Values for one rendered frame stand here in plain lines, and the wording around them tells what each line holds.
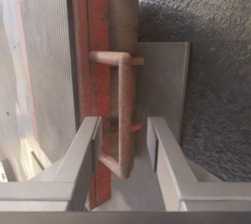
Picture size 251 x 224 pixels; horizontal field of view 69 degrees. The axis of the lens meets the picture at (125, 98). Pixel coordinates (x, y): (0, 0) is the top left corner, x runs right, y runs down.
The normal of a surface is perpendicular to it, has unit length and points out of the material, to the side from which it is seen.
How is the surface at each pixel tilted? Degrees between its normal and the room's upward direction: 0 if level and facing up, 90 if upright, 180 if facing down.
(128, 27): 93
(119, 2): 70
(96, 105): 90
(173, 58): 0
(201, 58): 0
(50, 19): 0
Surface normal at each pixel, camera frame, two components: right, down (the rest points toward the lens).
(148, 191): -0.76, 0.18
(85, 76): 0.65, 0.22
